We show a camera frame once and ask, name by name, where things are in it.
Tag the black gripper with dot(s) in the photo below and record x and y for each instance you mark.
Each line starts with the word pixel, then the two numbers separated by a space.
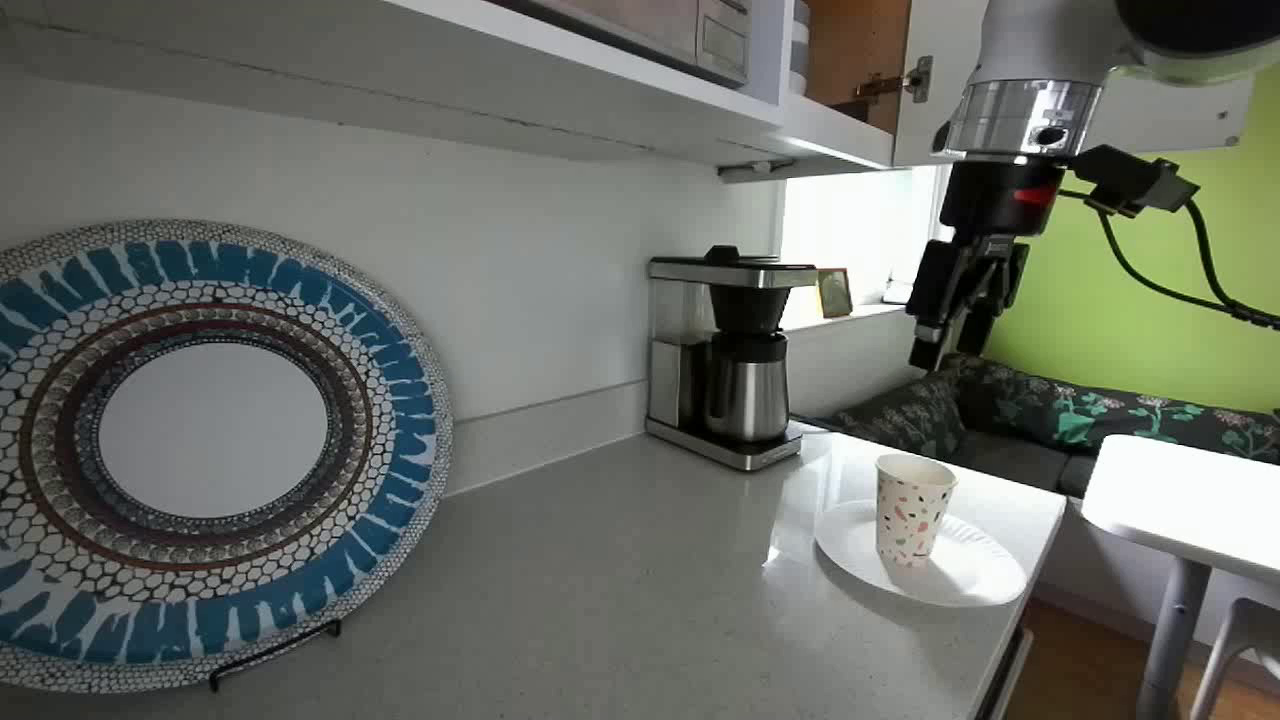
pixel 1000 198

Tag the dotted white paper cup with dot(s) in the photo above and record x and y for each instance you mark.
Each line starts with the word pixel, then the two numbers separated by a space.
pixel 913 505

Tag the white paper plate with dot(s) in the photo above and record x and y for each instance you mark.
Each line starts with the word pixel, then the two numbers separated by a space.
pixel 982 564

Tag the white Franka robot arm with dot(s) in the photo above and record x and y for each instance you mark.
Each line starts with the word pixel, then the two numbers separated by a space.
pixel 1054 52

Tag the metal cabinet hinge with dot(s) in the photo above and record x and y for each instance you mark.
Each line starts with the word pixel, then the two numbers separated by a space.
pixel 898 82

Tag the white open cabinet door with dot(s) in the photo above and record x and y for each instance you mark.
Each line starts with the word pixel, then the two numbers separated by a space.
pixel 943 64

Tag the white upper cabinet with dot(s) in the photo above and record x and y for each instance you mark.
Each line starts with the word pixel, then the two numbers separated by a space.
pixel 403 82

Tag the bright window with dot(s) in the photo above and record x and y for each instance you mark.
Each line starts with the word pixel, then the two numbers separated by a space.
pixel 853 226

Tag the dark patterned cushion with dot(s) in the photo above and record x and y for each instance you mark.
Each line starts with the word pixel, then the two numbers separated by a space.
pixel 913 422

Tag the dark floral sofa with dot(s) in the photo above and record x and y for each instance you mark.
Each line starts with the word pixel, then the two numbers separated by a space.
pixel 1132 414

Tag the steel drip coffee maker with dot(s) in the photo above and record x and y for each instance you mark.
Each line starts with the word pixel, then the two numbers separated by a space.
pixel 726 281

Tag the stainless steel coffee carafe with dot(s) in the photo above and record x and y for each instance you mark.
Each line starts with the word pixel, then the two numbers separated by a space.
pixel 745 394

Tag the white dining table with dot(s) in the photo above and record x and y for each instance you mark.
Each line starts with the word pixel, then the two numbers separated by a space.
pixel 1184 502

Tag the silver microwave oven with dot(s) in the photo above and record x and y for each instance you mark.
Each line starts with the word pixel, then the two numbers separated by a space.
pixel 643 27

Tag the grey metal chair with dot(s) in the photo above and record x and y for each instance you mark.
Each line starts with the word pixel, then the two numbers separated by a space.
pixel 1243 652

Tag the blue patterned decorative plate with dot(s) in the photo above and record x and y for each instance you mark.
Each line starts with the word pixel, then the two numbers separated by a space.
pixel 215 452

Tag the small picture frame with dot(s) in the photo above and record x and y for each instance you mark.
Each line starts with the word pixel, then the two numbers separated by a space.
pixel 833 295

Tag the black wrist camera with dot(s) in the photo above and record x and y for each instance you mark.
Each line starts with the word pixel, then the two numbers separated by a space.
pixel 1132 183

